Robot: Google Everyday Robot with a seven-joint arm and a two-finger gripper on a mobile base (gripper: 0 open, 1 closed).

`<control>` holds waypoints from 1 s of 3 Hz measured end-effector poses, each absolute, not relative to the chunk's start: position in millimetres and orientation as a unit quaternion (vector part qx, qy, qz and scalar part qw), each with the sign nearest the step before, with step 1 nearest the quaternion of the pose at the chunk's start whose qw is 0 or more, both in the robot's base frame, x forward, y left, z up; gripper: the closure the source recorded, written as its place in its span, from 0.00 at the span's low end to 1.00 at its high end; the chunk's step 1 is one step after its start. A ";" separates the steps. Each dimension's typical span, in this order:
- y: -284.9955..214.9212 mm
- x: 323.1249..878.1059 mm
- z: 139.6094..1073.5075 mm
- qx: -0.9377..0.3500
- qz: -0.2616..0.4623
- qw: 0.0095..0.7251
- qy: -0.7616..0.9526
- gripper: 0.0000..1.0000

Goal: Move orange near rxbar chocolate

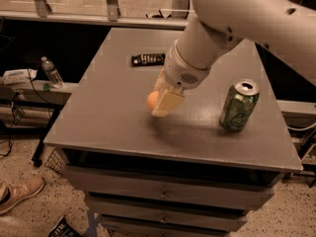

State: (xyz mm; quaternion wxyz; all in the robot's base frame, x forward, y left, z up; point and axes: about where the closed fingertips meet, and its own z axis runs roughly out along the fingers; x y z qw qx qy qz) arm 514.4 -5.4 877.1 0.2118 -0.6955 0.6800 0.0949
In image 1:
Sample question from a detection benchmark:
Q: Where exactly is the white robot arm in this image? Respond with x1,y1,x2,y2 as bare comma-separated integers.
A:
150,0,316,118

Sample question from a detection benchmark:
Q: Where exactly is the low side bench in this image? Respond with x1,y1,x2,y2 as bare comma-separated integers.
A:
0,80,78,167

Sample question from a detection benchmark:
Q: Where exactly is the orange fruit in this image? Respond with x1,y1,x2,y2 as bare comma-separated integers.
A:
147,91,159,111

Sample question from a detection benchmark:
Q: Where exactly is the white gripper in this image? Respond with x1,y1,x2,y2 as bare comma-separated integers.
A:
151,40,210,118

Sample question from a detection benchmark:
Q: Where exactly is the green soda can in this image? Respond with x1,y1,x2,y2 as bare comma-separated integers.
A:
220,79,260,132

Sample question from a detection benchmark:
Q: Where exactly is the tan sneaker shoe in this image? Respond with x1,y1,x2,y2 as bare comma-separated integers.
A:
0,177,45,215

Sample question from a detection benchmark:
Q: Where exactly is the clear plastic water bottle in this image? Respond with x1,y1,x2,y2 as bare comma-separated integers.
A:
40,56,63,88

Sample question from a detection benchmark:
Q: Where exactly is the black rxbar chocolate bar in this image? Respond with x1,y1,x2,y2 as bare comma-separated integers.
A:
131,52,165,66

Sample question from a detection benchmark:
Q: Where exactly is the black cable on left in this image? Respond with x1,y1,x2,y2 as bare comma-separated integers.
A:
0,67,53,159

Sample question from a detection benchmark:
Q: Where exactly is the grey drawer cabinet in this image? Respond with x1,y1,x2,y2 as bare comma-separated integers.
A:
45,28,301,237

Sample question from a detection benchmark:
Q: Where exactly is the white tissue pack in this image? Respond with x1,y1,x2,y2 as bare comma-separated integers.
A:
2,68,38,85

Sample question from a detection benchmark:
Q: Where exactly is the wire mesh basket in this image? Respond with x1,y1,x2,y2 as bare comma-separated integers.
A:
44,149,64,177

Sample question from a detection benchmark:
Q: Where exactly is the metal window frame rail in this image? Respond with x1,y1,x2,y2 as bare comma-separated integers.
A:
0,0,193,30

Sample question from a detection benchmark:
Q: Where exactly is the black snack bag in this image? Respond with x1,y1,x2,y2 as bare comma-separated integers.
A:
48,217,82,237

